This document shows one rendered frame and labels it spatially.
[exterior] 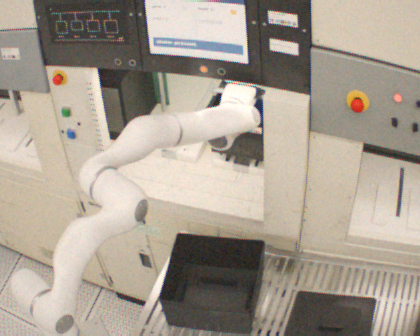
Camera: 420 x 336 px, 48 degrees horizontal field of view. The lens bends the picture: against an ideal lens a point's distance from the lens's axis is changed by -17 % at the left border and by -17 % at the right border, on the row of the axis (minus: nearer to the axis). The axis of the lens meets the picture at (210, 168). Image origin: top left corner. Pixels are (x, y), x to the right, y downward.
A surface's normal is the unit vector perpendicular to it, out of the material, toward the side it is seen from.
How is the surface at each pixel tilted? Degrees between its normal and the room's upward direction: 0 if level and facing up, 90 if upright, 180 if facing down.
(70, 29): 90
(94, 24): 90
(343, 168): 90
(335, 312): 0
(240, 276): 0
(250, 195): 0
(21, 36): 90
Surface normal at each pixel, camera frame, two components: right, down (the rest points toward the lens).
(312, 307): -0.07, -0.72
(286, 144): -0.33, 0.66
